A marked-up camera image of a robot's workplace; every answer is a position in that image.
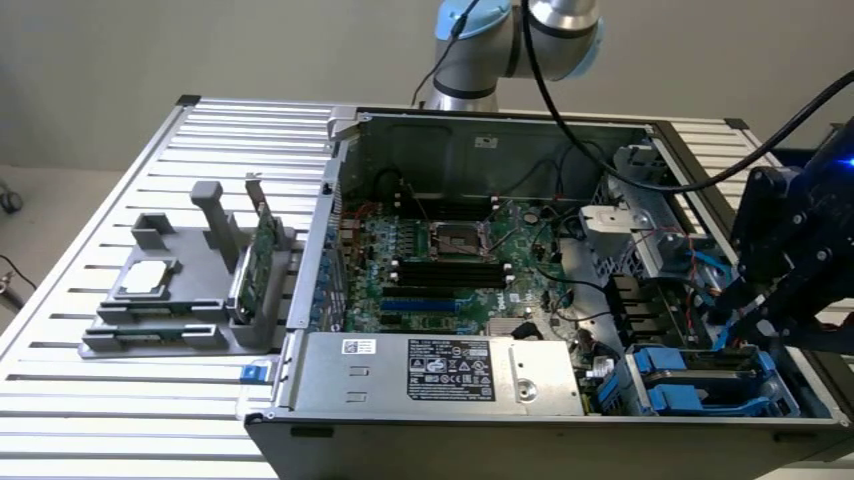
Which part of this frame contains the silver chipset heat sink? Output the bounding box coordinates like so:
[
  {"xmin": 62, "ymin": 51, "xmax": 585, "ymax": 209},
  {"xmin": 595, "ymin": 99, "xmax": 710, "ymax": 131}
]
[{"xmin": 487, "ymin": 315, "xmax": 537, "ymax": 339}]

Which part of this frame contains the disk bay with blue carriers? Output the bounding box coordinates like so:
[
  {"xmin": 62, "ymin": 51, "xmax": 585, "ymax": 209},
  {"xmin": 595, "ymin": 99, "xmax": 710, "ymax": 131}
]
[{"xmin": 622, "ymin": 342, "xmax": 806, "ymax": 418}]

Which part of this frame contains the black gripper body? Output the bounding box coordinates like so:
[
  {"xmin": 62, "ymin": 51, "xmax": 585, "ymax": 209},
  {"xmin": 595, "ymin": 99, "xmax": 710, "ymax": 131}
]
[{"xmin": 792, "ymin": 117, "xmax": 854, "ymax": 314}]

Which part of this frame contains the dark object on floor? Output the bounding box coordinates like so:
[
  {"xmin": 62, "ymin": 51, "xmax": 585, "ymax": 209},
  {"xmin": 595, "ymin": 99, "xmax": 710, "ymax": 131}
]
[{"xmin": 0, "ymin": 177, "xmax": 26, "ymax": 216}]

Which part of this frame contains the black fan shroud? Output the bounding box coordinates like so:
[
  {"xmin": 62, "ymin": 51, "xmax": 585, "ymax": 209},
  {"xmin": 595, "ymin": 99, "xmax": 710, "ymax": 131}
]
[{"xmin": 602, "ymin": 272, "xmax": 677, "ymax": 345}]

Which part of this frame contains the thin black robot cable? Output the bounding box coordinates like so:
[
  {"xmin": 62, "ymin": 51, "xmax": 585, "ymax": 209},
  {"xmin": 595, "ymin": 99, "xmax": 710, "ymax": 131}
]
[{"xmin": 411, "ymin": 0, "xmax": 483, "ymax": 107}]

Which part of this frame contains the grey parts rack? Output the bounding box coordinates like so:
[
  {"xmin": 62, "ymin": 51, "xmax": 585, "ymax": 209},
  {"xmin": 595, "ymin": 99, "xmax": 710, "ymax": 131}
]
[{"xmin": 78, "ymin": 180, "xmax": 303, "ymax": 359}]

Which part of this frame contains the blue expansion slot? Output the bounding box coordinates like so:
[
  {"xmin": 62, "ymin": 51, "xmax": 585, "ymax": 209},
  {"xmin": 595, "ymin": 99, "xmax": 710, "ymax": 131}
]
[{"xmin": 379, "ymin": 298, "xmax": 457, "ymax": 312}]

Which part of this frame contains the silver optical drive cage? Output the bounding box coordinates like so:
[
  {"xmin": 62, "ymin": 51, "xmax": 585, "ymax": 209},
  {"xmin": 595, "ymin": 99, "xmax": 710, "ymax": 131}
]
[{"xmin": 577, "ymin": 198, "xmax": 713, "ymax": 282}]

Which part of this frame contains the red thin wire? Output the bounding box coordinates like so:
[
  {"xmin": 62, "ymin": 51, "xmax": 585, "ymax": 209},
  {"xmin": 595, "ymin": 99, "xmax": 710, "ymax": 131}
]
[{"xmin": 685, "ymin": 234, "xmax": 722, "ymax": 296}]

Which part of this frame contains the green motherboard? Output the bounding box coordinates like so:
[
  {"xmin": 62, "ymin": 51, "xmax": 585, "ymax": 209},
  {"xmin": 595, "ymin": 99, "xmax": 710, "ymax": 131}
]
[{"xmin": 331, "ymin": 198, "xmax": 590, "ymax": 342}]

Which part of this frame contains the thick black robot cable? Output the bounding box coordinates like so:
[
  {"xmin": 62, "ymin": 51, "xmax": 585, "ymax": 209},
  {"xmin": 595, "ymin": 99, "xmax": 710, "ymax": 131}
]
[{"xmin": 519, "ymin": 0, "xmax": 854, "ymax": 192}]

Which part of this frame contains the black RAM slot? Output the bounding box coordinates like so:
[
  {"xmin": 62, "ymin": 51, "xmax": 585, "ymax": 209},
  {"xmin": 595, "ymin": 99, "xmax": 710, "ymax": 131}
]
[
  {"xmin": 393, "ymin": 279, "xmax": 511, "ymax": 291},
  {"xmin": 398, "ymin": 207, "xmax": 499, "ymax": 217},
  {"xmin": 394, "ymin": 265, "xmax": 511, "ymax": 275},
  {"xmin": 398, "ymin": 213, "xmax": 499, "ymax": 223},
  {"xmin": 394, "ymin": 272, "xmax": 511, "ymax": 283},
  {"xmin": 398, "ymin": 195, "xmax": 499, "ymax": 205},
  {"xmin": 394, "ymin": 258, "xmax": 511, "ymax": 268},
  {"xmin": 398, "ymin": 201, "xmax": 499, "ymax": 211}
]

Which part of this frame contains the green RAM stick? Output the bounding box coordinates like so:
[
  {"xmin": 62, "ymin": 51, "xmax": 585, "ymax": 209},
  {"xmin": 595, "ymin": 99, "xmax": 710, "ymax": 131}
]
[{"xmin": 114, "ymin": 325, "xmax": 217, "ymax": 343}]

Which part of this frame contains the silver CPU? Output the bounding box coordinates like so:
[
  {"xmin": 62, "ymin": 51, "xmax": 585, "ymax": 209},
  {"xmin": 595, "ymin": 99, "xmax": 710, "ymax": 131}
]
[{"xmin": 126, "ymin": 260, "xmax": 172, "ymax": 293}]

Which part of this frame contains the black expansion slot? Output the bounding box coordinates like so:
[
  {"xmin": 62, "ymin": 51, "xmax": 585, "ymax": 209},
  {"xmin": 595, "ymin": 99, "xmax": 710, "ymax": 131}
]
[{"xmin": 381, "ymin": 287, "xmax": 459, "ymax": 301}]

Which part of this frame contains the green graphics card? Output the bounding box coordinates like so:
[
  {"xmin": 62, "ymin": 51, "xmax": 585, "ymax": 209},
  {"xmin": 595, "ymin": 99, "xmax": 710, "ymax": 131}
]
[{"xmin": 233, "ymin": 171, "xmax": 281, "ymax": 322}]

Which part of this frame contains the disk drive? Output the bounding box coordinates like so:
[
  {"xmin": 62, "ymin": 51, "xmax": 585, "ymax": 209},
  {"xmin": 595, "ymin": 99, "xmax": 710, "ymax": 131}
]
[{"xmin": 678, "ymin": 348, "xmax": 764, "ymax": 372}]

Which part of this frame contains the CPU socket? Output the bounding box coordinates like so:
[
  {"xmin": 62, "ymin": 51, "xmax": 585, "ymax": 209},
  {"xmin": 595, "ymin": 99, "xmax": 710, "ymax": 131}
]
[{"xmin": 426, "ymin": 219, "xmax": 499, "ymax": 262}]

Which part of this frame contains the open black PC case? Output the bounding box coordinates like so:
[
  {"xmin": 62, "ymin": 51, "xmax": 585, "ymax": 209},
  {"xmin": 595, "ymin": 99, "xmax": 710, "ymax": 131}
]
[{"xmin": 242, "ymin": 105, "xmax": 846, "ymax": 480}]

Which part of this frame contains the silver power supply unit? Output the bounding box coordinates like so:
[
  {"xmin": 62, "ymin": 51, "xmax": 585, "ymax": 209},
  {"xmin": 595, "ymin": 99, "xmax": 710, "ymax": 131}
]
[{"xmin": 287, "ymin": 331, "xmax": 587, "ymax": 418}]

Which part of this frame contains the dark cable beside table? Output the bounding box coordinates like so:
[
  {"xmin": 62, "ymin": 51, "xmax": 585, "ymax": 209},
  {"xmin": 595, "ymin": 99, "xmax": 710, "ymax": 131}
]
[{"xmin": 0, "ymin": 253, "xmax": 38, "ymax": 307}]

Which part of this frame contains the blue data wire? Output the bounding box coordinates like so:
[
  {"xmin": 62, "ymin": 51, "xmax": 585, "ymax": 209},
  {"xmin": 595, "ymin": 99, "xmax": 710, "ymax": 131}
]
[{"xmin": 689, "ymin": 248, "xmax": 741, "ymax": 353}]

